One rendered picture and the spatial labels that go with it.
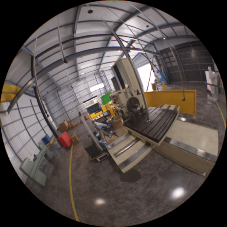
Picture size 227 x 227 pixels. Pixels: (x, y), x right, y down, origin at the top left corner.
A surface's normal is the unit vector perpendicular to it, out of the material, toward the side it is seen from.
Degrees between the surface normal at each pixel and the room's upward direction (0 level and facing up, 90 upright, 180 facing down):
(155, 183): 0
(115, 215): 0
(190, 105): 90
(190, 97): 90
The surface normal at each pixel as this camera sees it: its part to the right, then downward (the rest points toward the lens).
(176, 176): -0.37, -0.87
